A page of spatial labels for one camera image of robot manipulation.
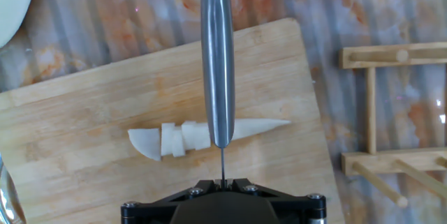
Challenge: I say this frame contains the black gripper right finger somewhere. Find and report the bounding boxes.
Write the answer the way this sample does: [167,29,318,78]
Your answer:
[224,179,328,224]

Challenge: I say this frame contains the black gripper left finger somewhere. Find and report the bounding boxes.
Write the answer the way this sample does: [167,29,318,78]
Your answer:
[121,179,225,224]

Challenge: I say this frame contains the steel cleaver knife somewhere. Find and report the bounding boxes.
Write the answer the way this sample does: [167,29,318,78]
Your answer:
[200,0,235,187]

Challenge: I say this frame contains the white radish slice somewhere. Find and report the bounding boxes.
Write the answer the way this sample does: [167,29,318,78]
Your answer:
[171,128,187,158]
[193,122,212,151]
[160,122,177,157]
[180,120,198,151]
[127,128,163,162]

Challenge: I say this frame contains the tapered white radish piece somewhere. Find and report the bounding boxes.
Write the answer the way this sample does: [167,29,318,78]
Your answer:
[230,118,292,142]

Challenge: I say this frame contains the wooden peg rack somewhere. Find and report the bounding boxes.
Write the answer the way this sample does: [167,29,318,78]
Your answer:
[339,41,447,208]

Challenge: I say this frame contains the wooden cutting board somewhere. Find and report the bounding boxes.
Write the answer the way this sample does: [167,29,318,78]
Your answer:
[0,17,346,224]

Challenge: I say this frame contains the marble pattern plastic mat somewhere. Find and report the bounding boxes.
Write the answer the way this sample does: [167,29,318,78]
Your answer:
[0,0,447,224]

